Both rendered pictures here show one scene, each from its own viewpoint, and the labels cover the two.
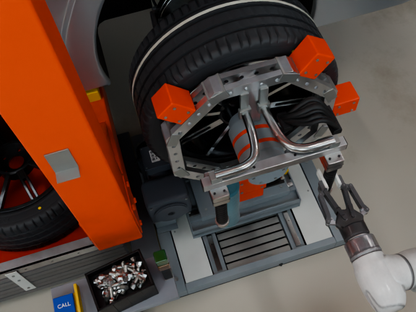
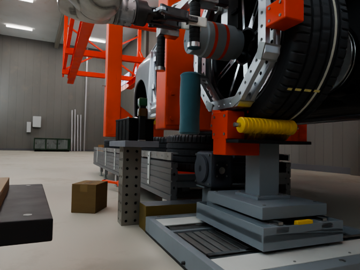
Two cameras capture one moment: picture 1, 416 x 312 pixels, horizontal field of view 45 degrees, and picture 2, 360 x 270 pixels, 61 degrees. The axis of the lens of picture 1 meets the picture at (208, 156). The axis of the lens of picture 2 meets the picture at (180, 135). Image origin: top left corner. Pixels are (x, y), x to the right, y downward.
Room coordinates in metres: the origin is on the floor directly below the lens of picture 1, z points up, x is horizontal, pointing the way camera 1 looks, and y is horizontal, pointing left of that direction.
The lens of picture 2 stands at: (0.44, -1.32, 0.43)
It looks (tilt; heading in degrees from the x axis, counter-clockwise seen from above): 2 degrees up; 79
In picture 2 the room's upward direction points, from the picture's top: 1 degrees clockwise
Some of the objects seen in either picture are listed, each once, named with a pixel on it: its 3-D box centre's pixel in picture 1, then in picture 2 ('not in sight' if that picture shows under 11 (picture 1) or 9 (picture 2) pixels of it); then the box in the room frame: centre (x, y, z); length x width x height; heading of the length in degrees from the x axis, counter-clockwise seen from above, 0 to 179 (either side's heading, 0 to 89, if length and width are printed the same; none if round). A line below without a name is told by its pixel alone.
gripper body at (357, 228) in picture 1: (350, 224); (148, 14); (0.52, -0.38, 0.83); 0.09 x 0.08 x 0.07; 11
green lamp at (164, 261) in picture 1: (160, 257); (142, 102); (0.55, 0.19, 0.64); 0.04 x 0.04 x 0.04; 11
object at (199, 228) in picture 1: (234, 184); (260, 218); (1.04, -0.10, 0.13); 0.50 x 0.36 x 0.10; 101
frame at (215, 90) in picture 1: (249, 127); (229, 43); (0.87, -0.14, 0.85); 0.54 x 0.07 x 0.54; 101
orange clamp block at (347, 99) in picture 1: (340, 99); (284, 13); (0.94, -0.45, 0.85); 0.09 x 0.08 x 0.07; 101
